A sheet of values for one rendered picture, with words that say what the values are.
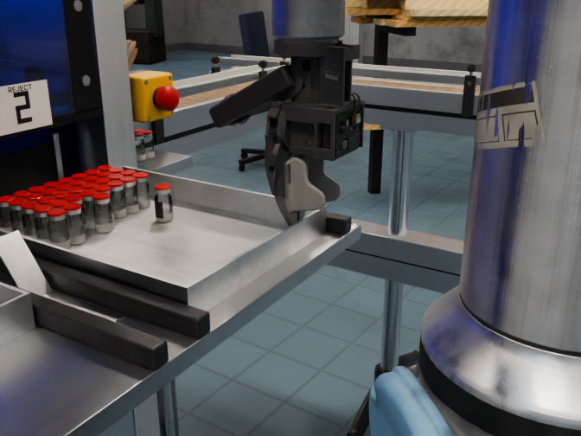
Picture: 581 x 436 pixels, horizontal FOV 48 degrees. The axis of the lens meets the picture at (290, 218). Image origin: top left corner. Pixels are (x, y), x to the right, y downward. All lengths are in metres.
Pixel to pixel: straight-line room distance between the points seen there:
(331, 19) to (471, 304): 0.43
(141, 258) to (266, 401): 1.29
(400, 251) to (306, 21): 1.10
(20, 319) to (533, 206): 0.48
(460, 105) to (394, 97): 0.16
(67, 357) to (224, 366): 1.59
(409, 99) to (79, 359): 1.13
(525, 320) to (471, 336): 0.03
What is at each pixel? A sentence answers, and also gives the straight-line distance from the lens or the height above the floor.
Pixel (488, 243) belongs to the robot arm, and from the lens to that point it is 0.26.
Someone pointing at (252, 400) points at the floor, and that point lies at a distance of 2.00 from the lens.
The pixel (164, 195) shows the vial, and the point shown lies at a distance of 0.84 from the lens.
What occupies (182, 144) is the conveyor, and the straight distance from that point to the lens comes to 1.31.
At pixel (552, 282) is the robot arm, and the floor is 1.07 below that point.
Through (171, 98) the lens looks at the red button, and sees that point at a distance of 1.05.
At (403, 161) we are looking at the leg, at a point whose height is 0.75.
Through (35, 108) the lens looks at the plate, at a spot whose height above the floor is 1.02.
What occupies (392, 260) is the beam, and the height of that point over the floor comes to 0.49.
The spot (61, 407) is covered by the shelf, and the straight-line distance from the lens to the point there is 0.53.
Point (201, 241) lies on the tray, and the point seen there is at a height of 0.88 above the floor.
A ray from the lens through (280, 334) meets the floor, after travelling 2.31.
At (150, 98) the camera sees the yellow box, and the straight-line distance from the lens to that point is 1.06.
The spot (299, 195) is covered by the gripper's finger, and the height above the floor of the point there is 0.95.
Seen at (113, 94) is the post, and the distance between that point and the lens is 1.01.
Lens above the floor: 1.18
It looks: 20 degrees down
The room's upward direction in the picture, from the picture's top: straight up
